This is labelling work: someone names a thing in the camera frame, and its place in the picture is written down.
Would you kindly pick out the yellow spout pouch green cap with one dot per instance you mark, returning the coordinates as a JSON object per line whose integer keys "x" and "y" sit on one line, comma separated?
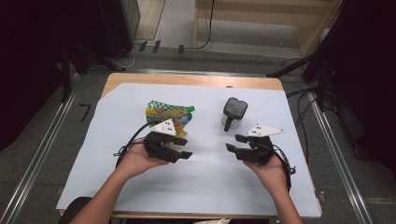
{"x": 162, "y": 112}

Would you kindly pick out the small black block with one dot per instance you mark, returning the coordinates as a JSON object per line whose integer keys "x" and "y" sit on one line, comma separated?
{"x": 156, "y": 46}
{"x": 143, "y": 46}
{"x": 181, "y": 48}

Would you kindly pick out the dark curtain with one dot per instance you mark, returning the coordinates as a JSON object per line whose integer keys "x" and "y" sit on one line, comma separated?
{"x": 25, "y": 62}
{"x": 367, "y": 77}

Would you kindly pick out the black seat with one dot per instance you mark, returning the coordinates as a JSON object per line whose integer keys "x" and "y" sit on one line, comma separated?
{"x": 74, "y": 207}

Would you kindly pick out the light wooden frame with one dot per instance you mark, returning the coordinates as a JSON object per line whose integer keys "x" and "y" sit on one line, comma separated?
{"x": 195, "y": 25}

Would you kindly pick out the person's right hand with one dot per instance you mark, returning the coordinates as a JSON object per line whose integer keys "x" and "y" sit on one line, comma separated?
{"x": 272, "y": 175}

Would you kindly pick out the metal floor rail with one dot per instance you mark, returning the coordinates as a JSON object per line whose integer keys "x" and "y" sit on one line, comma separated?
{"x": 336, "y": 155}
{"x": 37, "y": 158}
{"x": 186, "y": 71}

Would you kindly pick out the black metal stand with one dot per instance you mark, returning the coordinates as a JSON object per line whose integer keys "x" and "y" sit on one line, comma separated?
{"x": 66, "y": 77}

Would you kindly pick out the person's left hand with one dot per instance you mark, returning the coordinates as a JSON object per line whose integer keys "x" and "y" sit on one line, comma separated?
{"x": 137, "y": 161}

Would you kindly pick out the black cabinet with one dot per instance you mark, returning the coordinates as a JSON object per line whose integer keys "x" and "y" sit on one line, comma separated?
{"x": 118, "y": 28}

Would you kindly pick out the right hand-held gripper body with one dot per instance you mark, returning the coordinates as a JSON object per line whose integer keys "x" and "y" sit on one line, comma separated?
{"x": 258, "y": 151}

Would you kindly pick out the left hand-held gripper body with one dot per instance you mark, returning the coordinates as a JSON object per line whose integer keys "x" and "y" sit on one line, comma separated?
{"x": 162, "y": 146}

